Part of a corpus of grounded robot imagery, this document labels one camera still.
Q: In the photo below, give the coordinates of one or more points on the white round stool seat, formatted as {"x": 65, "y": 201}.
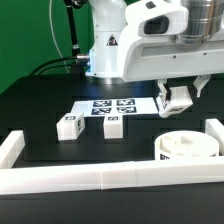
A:
{"x": 185, "y": 144}

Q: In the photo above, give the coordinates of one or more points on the white marker tag sheet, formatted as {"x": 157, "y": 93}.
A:
{"x": 128, "y": 106}

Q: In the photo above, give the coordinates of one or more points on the white U-shaped fence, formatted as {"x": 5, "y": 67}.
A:
{"x": 108, "y": 175}

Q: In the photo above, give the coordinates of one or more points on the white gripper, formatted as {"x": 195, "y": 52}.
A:
{"x": 171, "y": 39}

